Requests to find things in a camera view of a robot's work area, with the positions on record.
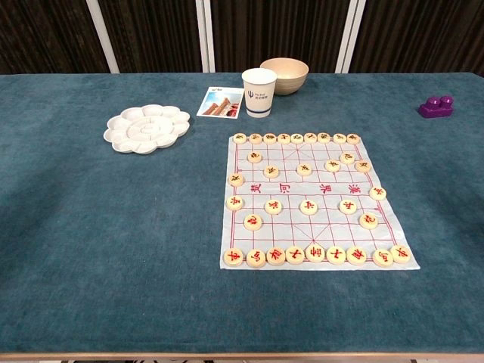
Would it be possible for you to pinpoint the Chinese chess board sheet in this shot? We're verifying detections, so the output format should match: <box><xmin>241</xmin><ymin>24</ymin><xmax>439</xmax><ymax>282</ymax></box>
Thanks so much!
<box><xmin>219</xmin><ymin>135</ymin><xmax>421</xmax><ymax>271</ymax></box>

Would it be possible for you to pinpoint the purple toy building block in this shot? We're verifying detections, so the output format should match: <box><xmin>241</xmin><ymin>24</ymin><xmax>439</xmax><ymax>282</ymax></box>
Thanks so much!
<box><xmin>417</xmin><ymin>95</ymin><xmax>455</xmax><ymax>121</ymax></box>

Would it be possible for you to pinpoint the teal velvet tablecloth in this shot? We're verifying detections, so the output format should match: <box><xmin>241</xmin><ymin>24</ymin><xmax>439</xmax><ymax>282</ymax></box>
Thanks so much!
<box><xmin>0</xmin><ymin>72</ymin><xmax>484</xmax><ymax>355</ymax></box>

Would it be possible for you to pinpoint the beige bowl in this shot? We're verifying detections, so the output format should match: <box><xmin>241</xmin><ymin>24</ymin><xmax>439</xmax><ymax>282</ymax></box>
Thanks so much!
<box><xmin>259</xmin><ymin>57</ymin><xmax>310</xmax><ymax>96</ymax></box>

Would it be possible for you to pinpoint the white partition frame post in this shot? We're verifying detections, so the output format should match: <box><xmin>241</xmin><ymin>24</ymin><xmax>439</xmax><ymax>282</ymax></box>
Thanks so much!
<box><xmin>335</xmin><ymin>0</ymin><xmax>368</xmax><ymax>74</ymax></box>
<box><xmin>85</xmin><ymin>0</ymin><xmax>121</xmax><ymax>74</ymax></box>
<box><xmin>194</xmin><ymin>0</ymin><xmax>216</xmax><ymax>73</ymax></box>

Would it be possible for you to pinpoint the photo postcard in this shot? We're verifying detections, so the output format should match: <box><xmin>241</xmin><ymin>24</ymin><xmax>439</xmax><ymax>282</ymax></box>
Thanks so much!
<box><xmin>196</xmin><ymin>86</ymin><xmax>245</xmax><ymax>119</ymax></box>

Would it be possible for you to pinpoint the white paper cup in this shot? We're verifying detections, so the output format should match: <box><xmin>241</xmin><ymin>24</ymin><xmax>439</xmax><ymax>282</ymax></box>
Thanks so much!
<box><xmin>241</xmin><ymin>67</ymin><xmax>278</xmax><ymax>118</ymax></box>

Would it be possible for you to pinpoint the dark slatted partition panel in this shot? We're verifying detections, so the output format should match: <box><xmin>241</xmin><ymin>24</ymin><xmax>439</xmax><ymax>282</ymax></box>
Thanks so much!
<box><xmin>0</xmin><ymin>0</ymin><xmax>110</xmax><ymax>75</ymax></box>
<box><xmin>98</xmin><ymin>0</ymin><xmax>203</xmax><ymax>73</ymax></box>
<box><xmin>209</xmin><ymin>0</ymin><xmax>351</xmax><ymax>73</ymax></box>
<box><xmin>349</xmin><ymin>0</ymin><xmax>484</xmax><ymax>75</ymax></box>

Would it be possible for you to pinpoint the white flower paint palette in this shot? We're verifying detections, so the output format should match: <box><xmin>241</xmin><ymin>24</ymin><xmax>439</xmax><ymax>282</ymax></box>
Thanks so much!
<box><xmin>103</xmin><ymin>104</ymin><xmax>191</xmax><ymax>155</ymax></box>

